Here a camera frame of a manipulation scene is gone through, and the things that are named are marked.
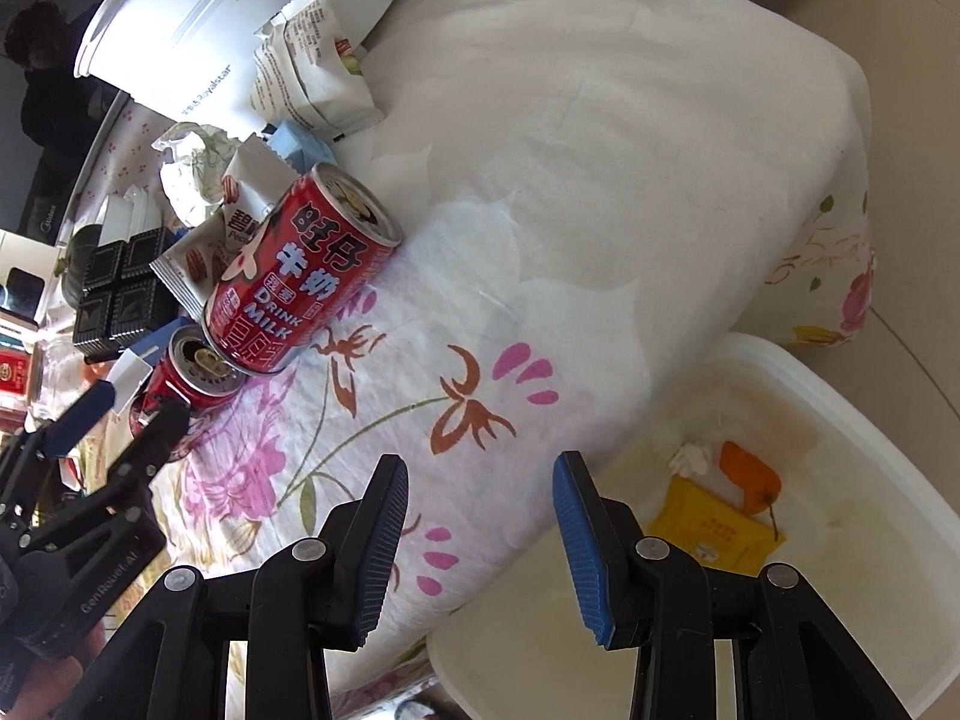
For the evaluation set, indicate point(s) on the person's left hand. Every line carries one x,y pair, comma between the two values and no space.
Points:
49,683

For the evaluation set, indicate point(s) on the white plastic trash bin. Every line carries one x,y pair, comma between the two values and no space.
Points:
862,525

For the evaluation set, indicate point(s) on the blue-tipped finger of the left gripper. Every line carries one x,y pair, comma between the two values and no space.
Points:
62,434

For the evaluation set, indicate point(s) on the white electric cooking pot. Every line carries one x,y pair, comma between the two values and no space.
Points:
193,60

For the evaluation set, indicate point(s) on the white snack wrapper with text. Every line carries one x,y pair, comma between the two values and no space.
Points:
307,73

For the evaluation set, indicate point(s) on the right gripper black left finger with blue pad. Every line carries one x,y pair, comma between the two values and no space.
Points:
170,657

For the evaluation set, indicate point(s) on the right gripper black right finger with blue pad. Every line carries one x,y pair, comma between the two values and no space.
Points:
791,656

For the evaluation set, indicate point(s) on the white nut snack packet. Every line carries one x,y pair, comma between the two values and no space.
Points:
253,183

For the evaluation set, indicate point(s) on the orange peel in bin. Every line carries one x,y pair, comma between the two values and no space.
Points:
759,483

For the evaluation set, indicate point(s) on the large red milk drink can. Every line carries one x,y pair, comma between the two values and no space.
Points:
321,244

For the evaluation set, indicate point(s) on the black plastic compartment tray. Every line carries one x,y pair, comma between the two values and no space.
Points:
122,300

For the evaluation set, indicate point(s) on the floral white tablecloth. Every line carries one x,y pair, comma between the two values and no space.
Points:
592,192

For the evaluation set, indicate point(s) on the small red drink can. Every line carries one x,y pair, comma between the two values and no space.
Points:
194,372

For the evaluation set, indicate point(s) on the stacked white bowls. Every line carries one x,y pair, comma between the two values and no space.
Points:
120,217

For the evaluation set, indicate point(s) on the yellow wrapper in bin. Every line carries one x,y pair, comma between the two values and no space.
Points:
713,532

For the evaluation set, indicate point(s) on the white tissue in bin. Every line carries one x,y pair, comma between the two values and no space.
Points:
691,459

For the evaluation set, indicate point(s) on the light blue milk carton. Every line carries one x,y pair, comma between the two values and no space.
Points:
299,147

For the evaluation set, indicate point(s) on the white paper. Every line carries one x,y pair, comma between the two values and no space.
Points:
195,157

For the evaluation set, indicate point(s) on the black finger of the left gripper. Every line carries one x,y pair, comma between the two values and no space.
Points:
144,457

